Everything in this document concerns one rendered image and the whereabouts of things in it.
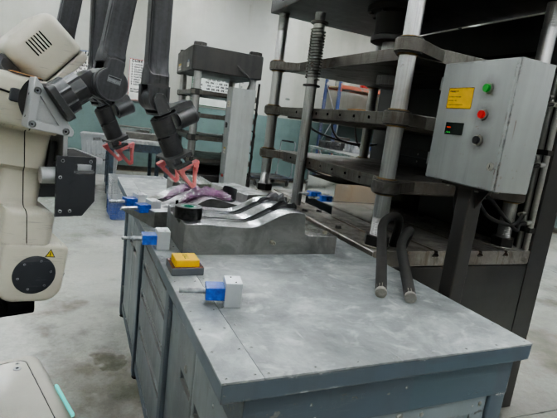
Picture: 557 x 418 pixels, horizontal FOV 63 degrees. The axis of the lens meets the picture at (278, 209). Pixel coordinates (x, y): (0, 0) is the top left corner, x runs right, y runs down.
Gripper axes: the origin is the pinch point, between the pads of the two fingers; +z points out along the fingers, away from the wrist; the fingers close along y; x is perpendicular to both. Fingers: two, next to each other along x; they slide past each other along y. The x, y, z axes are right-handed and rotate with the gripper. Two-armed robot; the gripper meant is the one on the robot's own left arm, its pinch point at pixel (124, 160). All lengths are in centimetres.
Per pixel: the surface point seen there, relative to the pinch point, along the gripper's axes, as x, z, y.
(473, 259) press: -92, 74, -79
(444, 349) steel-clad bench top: -6, 25, -120
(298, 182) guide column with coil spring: -83, 52, 10
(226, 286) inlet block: 17, 8, -85
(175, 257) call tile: 17, 9, -61
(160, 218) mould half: 3.3, 16.7, -21.2
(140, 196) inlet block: 1.9, 12.7, -6.0
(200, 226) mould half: 4, 11, -51
